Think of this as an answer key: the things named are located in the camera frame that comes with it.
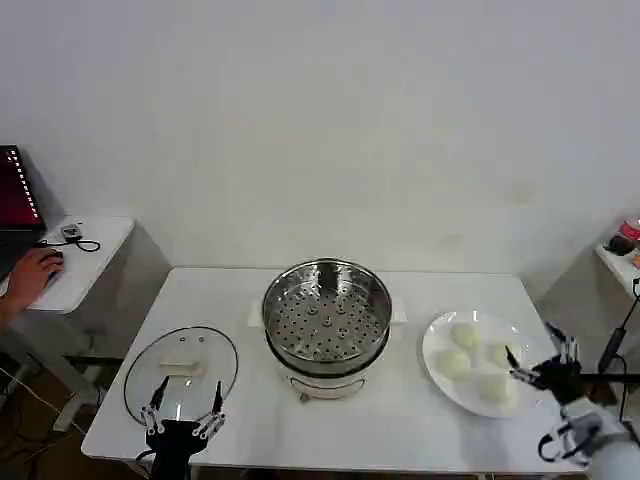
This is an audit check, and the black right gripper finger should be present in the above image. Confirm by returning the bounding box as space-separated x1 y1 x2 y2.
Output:
504 345 544 387
545 321 581 366

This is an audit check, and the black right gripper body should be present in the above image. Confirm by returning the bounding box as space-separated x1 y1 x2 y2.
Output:
532 357 589 407

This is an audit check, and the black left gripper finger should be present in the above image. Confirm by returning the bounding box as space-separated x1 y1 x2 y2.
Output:
193 381 227 440
140 376 170 435

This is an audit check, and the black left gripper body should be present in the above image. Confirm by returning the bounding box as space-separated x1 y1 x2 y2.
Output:
144 418 209 480

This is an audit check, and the white steamed bun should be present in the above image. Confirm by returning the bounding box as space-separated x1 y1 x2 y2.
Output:
433 349 473 384
486 343 512 369
477 373 519 412
450 322 484 350

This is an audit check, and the round glass lid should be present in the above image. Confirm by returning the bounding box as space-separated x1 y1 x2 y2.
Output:
123 325 240 431

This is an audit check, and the person's hand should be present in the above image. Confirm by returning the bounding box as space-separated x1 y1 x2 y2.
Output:
8 248 66 314

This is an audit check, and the white round plate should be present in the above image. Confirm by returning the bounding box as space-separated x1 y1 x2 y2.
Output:
421 309 549 419

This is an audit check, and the white electric cooker base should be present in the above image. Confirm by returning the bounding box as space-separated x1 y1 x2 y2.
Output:
247 294 409 404

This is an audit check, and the white shelf with goods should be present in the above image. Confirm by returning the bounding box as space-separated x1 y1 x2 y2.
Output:
594 215 640 301

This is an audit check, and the steel perforated steamer basket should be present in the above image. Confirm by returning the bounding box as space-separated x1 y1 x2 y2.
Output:
262 257 394 377

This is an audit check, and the white side desk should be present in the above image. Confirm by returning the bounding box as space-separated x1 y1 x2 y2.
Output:
0 215 137 432

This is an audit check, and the black laptop computer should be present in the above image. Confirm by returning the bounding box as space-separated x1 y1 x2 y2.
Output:
0 144 49 281

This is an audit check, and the long black right wrist cable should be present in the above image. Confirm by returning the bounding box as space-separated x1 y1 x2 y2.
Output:
582 277 640 426

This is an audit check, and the looped black right arm cable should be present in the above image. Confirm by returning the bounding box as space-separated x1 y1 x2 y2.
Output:
537 422 589 467

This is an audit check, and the thin black floor cable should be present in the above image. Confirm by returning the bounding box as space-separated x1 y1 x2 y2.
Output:
0 367 46 466

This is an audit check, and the black device cable loop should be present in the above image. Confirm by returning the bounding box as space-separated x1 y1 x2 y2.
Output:
37 219 101 253

